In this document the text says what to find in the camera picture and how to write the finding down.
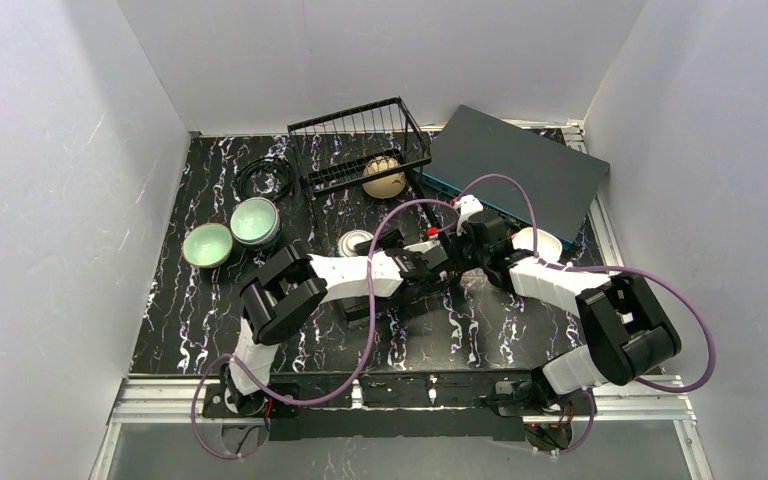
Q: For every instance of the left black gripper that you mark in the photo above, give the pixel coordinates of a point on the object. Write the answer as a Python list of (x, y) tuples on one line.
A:
[(371, 302)]

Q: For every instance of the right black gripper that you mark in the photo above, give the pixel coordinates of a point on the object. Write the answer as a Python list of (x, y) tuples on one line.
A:
[(469, 252)]

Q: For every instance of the blue white patterned bowl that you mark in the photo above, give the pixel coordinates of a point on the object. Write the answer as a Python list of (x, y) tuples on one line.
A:
[(350, 241)]

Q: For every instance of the orange bowl white inside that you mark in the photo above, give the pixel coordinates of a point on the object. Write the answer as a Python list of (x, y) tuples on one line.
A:
[(547, 246)]

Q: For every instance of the black wire dish rack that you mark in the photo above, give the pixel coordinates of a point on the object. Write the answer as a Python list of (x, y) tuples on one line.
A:
[(332, 154)]

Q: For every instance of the green lined ceramic bowl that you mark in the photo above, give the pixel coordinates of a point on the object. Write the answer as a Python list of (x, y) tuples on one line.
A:
[(255, 222)]

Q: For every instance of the pale green ceramic bowl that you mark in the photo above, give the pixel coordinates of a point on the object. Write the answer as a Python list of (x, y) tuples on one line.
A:
[(208, 245)]

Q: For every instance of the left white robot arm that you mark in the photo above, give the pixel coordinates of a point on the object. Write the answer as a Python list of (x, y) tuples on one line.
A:
[(279, 297)]

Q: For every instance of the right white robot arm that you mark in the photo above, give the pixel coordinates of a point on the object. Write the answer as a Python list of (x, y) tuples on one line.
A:
[(627, 332)]

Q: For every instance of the beige ceramic bowl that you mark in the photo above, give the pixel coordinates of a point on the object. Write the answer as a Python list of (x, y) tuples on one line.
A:
[(386, 187)]

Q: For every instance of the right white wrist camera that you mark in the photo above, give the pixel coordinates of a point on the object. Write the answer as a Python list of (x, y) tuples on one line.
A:
[(466, 206)]

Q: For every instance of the grey teal network switch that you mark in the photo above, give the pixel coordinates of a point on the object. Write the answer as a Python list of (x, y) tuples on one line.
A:
[(560, 181)]

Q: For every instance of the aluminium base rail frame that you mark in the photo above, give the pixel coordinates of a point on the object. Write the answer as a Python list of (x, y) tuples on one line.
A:
[(415, 425)]

